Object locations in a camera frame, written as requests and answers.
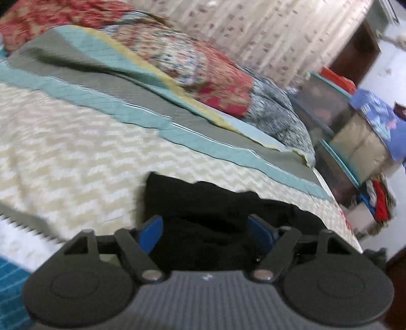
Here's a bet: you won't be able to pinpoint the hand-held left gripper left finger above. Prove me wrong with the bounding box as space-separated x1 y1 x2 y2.
63 215 165 284

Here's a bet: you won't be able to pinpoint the floral patchwork quilt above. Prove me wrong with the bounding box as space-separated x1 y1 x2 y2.
0 0 316 168

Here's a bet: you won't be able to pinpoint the red folded cloth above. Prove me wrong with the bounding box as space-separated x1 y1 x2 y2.
318 67 356 95

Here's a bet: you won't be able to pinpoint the blue printed cloth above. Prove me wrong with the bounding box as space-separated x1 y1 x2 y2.
350 89 406 163

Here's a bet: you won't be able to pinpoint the zigzag striped bedspread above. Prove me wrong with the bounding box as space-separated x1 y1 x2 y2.
0 25 364 330

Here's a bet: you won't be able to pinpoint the black pants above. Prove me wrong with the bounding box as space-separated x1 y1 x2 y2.
144 172 328 272

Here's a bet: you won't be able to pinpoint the pile of colourful clothes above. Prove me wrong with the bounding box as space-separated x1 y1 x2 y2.
358 175 398 226

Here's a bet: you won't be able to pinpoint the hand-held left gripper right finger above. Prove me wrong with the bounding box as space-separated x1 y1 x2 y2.
247 214 351 284

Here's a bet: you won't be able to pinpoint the leaf print curtain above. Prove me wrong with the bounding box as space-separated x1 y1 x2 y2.
127 0 375 90

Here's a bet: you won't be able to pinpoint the dark wooden cabinet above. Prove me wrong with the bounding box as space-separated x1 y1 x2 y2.
329 22 382 87

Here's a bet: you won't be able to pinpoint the clear storage box teal lid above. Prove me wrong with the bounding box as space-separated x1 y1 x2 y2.
290 71 356 137

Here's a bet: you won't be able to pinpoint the clear storage box beige contents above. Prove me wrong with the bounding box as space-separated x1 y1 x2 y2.
317 111 392 188

